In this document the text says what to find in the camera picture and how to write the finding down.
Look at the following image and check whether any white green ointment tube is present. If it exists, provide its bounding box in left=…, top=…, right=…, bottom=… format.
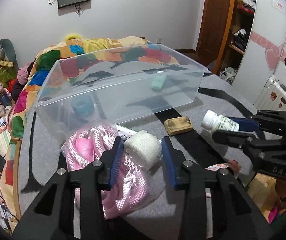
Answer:
left=115, top=125, right=137, bottom=141

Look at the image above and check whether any white medicine bottle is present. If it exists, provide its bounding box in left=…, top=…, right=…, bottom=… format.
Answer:
left=201, top=110, right=240, bottom=133

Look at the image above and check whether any yellow pillow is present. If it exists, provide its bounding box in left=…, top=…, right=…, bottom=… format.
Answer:
left=64, top=34, right=83, bottom=41

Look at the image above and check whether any pink knit hat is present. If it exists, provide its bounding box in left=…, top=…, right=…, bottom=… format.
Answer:
left=17, top=62, right=34, bottom=85

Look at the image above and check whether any wooden door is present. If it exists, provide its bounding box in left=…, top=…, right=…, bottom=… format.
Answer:
left=196, top=0, right=235, bottom=74

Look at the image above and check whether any pink rabbit toy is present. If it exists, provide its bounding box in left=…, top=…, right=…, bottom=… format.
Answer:
left=0, top=81, right=12, bottom=107

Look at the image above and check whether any white bandage roll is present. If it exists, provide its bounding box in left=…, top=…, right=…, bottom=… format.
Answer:
left=124, top=130, right=161, bottom=171

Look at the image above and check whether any grey green chair back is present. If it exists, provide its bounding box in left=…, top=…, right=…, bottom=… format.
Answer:
left=0, top=38, right=18, bottom=69

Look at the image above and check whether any clear plastic storage box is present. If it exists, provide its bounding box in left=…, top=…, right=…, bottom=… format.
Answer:
left=33, top=44, right=206, bottom=142

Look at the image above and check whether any blue tape roll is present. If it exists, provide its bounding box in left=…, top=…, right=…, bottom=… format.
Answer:
left=71, top=94, right=94, bottom=116

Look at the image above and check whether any pink white rope bundle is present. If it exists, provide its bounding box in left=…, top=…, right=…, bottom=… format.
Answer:
left=65, top=125, right=150, bottom=220

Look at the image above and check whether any white suitcase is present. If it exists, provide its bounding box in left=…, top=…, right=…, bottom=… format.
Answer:
left=254, top=75, right=286, bottom=111

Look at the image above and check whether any colourful patchwork quilt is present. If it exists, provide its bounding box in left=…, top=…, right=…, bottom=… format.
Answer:
left=0, top=36, right=181, bottom=215

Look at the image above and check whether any mint green lotion bottle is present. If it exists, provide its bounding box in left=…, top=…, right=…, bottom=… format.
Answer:
left=151, top=75, right=166, bottom=91

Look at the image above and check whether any right hand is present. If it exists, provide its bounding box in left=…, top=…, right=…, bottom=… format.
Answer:
left=275, top=178, right=286, bottom=207

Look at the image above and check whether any white wardrobe sliding door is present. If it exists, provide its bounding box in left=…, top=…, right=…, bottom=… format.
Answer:
left=232, top=0, right=286, bottom=104

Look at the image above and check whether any tan wooden block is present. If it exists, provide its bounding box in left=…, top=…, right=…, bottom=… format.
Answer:
left=164, top=116, right=193, bottom=136

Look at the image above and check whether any grey black patterned blanket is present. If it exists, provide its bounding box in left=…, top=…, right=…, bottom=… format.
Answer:
left=18, top=72, right=256, bottom=239

